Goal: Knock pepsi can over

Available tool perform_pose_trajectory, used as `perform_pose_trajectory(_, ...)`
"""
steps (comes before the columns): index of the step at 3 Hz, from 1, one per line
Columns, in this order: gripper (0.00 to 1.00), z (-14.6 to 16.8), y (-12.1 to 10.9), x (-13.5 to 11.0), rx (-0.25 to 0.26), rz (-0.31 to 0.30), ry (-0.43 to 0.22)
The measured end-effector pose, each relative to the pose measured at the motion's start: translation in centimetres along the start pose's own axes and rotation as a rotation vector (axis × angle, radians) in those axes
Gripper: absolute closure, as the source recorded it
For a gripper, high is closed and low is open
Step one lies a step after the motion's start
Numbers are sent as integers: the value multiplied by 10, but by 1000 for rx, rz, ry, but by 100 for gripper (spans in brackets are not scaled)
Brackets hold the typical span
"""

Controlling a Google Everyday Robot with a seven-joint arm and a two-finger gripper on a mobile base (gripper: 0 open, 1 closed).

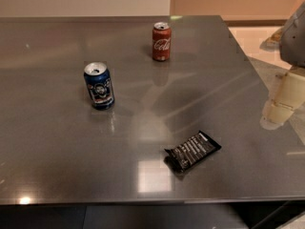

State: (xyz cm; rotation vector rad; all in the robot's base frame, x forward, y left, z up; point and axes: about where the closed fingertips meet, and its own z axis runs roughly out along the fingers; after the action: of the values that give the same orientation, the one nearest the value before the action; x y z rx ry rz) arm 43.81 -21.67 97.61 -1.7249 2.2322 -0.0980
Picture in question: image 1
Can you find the red coca-cola can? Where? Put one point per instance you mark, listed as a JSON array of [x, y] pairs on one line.
[[161, 37]]

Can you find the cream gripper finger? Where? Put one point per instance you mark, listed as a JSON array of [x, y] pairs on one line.
[[286, 95]]

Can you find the blue pepsi can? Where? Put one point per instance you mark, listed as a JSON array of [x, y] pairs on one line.
[[99, 85]]

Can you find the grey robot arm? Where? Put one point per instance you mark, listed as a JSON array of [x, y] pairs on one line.
[[292, 40]]

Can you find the black snack bar wrapper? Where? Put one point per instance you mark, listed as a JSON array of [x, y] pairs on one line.
[[192, 151]]

